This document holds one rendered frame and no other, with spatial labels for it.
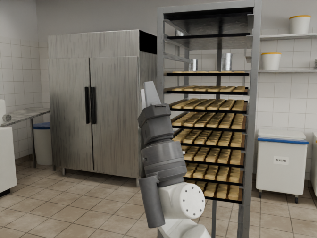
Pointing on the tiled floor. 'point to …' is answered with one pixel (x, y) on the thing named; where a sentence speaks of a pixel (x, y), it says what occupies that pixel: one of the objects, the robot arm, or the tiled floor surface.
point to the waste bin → (43, 143)
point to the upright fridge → (100, 99)
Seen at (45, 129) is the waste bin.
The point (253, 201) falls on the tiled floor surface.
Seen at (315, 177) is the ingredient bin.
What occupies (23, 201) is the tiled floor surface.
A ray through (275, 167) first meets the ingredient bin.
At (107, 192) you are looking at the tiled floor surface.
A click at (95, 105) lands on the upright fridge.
